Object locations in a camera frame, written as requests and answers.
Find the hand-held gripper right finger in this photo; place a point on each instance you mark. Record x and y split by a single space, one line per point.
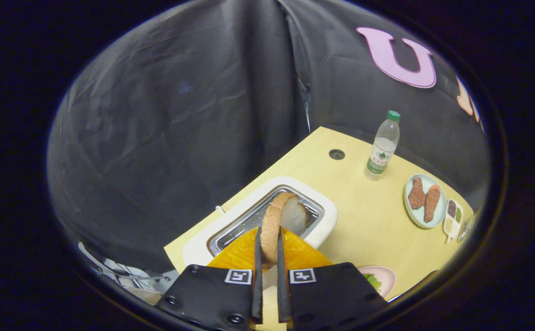
283 285

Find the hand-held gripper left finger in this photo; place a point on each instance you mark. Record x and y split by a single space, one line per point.
257 285

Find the brown-crusted bread slice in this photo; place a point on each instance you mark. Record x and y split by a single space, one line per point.
270 225

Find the white toaster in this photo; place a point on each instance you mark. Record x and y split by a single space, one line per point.
328 220

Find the green lettuce leaf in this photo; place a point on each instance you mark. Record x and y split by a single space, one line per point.
372 281

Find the pink plate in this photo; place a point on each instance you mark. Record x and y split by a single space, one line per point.
388 276

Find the light blue plate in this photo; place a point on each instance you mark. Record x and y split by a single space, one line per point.
415 217

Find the dark brown chicken drumstick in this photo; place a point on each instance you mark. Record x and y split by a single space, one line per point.
417 195

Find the clear green-capped water bottle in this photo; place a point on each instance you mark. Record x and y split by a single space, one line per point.
380 156

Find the orange-tipped chicken drumstick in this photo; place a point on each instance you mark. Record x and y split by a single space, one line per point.
431 204

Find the white divided condiment dish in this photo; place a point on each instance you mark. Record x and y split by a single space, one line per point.
451 226

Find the black backdrop cloth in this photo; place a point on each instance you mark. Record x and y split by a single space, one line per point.
157 138

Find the clear glass cup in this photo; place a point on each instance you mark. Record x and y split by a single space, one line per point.
466 227

